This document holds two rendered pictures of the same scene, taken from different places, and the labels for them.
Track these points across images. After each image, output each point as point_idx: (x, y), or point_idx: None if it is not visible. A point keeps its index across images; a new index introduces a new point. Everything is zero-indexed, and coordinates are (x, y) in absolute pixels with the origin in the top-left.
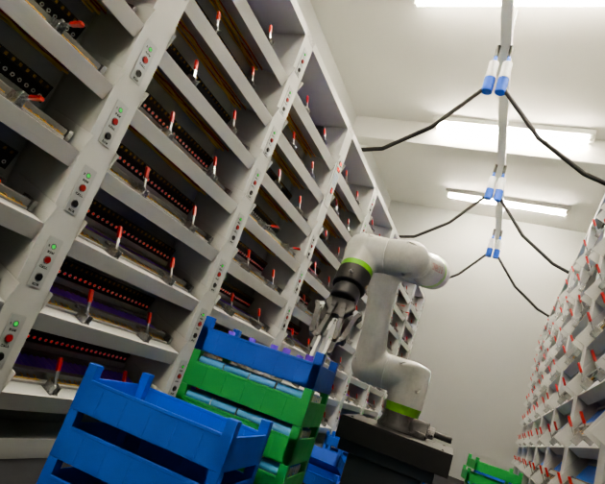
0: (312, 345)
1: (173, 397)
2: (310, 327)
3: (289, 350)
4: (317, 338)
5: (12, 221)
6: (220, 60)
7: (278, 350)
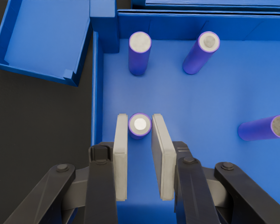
0: (176, 144)
1: (276, 4)
2: (235, 169)
3: (199, 36)
4: (171, 144)
5: None
6: None
7: (211, 10)
